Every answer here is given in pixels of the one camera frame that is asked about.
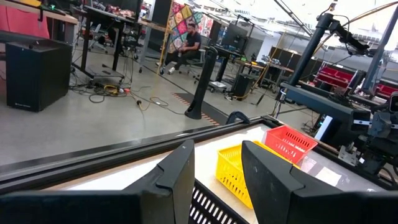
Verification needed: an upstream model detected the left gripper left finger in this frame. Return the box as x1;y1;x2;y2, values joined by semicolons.
123;139;196;224

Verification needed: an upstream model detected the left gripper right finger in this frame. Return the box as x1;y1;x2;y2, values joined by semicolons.
241;140;343;224

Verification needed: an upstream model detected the yellow plastic basket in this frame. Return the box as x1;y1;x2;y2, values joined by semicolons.
214;140;301;210

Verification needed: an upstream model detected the orange plastic basket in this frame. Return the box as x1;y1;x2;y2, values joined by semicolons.
263;124;318;165

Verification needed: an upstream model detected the black plastic basket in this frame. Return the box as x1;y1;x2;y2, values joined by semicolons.
188;179;249;224

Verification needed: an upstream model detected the orange striped mat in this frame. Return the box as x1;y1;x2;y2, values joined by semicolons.
170;91;229;126

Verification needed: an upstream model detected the grey side desk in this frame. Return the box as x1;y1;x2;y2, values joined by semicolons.
281;82;373;147

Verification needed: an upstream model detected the black floor bin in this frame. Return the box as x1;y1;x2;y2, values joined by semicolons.
231;73;259;101

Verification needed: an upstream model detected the red storage bin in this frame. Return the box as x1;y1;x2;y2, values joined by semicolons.
375;83;398;100
313;66;355;90

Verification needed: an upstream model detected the black office chair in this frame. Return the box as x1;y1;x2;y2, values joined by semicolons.
180;34;210;77

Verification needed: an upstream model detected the person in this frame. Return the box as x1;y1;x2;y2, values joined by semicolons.
160;22;202;75

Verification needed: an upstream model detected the black computer monitor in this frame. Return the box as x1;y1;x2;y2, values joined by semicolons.
221;23;249;48

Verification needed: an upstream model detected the colourful patchwork quilt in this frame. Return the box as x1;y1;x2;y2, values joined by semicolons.
167;1;215;54

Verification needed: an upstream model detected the black cabinet box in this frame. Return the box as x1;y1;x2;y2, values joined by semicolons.
5;39;73;113

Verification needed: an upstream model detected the grey metal pole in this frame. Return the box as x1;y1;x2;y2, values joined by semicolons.
361;6;398;94

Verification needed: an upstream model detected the black metal desk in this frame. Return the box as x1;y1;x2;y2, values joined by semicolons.
72;5;144;79

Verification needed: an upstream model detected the orange hanging cloth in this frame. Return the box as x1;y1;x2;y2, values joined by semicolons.
0;4;50;40

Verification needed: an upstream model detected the black floor cable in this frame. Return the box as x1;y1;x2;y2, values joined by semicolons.
130;90;187;116

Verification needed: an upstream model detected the yellow floor cable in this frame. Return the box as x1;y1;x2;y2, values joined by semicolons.
103;84;121;96

